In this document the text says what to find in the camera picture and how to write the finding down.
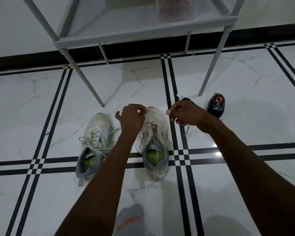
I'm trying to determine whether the dark blue spray bottle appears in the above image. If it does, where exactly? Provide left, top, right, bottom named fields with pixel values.
left=177, top=93, right=195, bottom=104

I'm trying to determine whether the white sock with orange print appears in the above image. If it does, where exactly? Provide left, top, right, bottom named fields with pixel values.
left=113, top=203, right=148, bottom=236

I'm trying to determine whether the white shoelace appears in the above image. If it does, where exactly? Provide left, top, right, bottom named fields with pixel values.
left=135, top=107, right=190, bottom=155
left=78, top=128, right=121, bottom=159

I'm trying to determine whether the person's right hand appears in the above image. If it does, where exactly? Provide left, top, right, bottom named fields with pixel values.
left=166, top=100, right=218, bottom=135

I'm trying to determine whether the person's left hand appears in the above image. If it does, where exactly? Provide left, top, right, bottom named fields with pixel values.
left=115, top=103, right=148, bottom=141

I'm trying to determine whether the grey metal shelf rack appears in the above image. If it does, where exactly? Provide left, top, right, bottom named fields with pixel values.
left=21, top=0, right=247, bottom=108

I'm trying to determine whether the person's right forearm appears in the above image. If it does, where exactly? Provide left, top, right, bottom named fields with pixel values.
left=204, top=119, right=295, bottom=236

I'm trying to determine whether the person's left forearm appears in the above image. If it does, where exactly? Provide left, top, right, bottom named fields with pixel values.
left=54, top=134, right=136, bottom=236

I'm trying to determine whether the black shoe polish container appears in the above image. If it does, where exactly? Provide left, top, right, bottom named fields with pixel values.
left=206, top=92, right=226, bottom=118

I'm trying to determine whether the white sneaker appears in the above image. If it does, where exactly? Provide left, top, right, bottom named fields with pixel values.
left=135, top=107, right=169, bottom=182
left=75, top=113, right=113, bottom=187

